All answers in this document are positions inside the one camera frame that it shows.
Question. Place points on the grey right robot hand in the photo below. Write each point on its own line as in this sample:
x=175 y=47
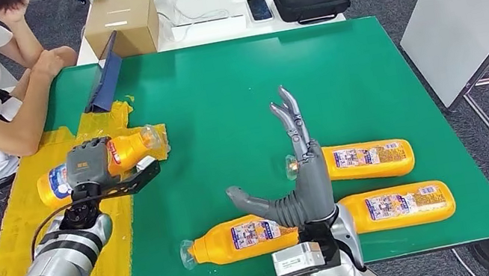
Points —
x=315 y=184

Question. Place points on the person's left hand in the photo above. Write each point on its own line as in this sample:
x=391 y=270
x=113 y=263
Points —
x=11 y=9

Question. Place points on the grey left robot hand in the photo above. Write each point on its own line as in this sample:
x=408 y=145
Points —
x=87 y=164

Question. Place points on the person's right hand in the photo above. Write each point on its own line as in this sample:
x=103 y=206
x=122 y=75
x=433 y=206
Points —
x=46 y=66

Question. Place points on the orange detergent bottle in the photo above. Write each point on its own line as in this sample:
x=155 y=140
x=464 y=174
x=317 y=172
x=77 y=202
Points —
x=214 y=250
x=410 y=219
x=362 y=175
x=126 y=152

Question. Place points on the dark blue folder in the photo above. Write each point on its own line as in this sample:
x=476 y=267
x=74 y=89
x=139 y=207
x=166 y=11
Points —
x=106 y=83

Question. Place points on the brown cardboard box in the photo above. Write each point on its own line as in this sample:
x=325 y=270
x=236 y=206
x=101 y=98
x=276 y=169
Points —
x=122 y=26

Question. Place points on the yellow taped sheet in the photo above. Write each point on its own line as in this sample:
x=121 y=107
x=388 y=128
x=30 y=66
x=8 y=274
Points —
x=6 y=239

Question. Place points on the green table mat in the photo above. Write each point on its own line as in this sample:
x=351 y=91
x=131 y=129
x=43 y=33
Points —
x=226 y=90

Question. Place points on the smartphone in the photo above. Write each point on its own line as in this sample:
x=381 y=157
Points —
x=259 y=9

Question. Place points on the black left camera bracket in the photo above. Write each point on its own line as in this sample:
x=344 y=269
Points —
x=131 y=183

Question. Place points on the black camera bracket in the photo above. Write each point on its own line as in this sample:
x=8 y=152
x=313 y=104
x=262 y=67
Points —
x=314 y=233
x=131 y=183

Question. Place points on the black right camera bracket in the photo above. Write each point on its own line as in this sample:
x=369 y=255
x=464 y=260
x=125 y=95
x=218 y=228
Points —
x=314 y=233

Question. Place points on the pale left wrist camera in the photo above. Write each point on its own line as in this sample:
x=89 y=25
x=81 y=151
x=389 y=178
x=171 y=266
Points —
x=146 y=163

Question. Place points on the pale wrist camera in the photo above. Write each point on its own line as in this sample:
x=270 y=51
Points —
x=296 y=261
x=146 y=163

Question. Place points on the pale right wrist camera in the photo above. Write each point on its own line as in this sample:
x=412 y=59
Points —
x=296 y=261

